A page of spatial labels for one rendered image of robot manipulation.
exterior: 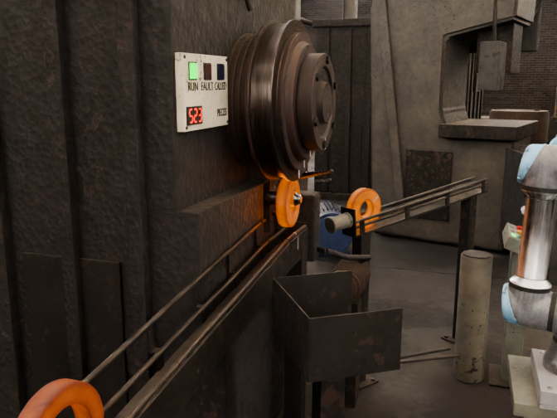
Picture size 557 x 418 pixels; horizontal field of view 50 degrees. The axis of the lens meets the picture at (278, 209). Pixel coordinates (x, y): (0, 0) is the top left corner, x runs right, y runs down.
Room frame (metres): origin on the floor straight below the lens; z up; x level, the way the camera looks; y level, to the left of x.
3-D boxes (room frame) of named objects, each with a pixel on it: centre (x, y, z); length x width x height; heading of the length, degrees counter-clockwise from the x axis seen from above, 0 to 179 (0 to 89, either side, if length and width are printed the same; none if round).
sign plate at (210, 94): (1.52, 0.19, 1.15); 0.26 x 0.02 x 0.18; 162
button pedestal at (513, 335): (2.22, -0.94, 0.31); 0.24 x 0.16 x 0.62; 162
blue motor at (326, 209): (4.08, -0.34, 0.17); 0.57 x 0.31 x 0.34; 2
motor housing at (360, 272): (2.08, -0.26, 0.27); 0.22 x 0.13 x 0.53; 162
